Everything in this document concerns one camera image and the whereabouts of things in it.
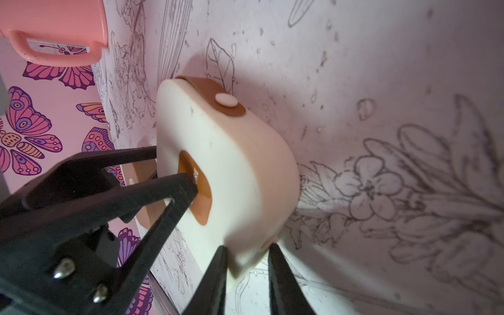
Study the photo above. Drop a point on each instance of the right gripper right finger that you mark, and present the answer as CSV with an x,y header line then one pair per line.
x,y
285,293

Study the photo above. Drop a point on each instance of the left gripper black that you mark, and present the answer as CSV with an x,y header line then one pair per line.
x,y
58,255

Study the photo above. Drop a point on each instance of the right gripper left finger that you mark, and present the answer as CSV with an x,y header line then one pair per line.
x,y
210,296

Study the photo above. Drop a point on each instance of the tan brown clipper case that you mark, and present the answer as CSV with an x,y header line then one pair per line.
x,y
146,210

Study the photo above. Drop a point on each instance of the cream clipper case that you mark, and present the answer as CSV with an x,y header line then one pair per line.
x,y
247,178

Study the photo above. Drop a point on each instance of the pink watering can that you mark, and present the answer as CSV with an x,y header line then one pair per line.
x,y
74,23

